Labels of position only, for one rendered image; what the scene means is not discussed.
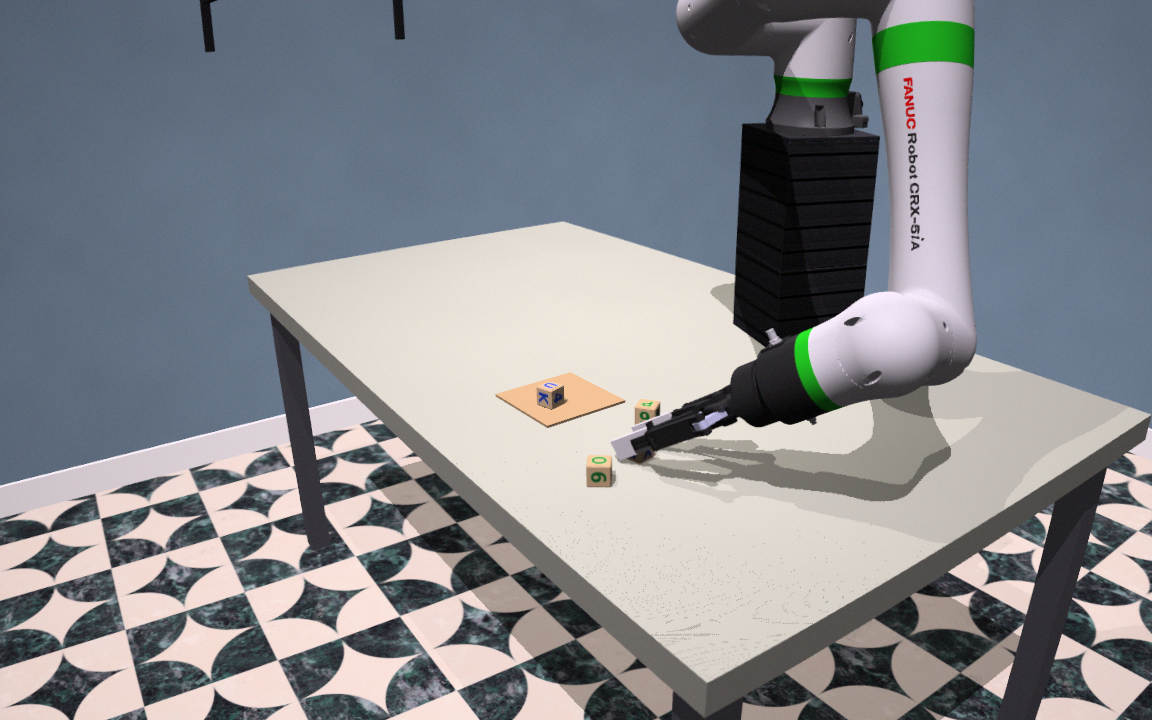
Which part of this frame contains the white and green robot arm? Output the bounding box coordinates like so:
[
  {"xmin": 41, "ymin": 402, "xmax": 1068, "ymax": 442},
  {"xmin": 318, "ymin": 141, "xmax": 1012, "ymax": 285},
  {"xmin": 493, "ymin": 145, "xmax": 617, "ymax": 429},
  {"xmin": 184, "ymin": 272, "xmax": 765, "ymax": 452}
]
[{"xmin": 676, "ymin": 0, "xmax": 977, "ymax": 425}]

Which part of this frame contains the peach flat mat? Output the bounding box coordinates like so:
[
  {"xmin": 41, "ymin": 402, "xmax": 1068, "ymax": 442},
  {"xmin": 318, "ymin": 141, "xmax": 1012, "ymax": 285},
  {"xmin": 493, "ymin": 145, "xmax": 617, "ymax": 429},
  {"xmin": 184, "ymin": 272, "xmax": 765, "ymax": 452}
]
[{"xmin": 497, "ymin": 372, "xmax": 626, "ymax": 429}]

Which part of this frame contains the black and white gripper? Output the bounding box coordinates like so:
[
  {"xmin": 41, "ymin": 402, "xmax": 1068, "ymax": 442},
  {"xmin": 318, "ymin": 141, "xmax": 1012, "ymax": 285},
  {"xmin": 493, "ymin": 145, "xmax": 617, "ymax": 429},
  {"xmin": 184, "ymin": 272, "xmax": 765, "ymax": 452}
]
[{"xmin": 611, "ymin": 361, "xmax": 779, "ymax": 461}]

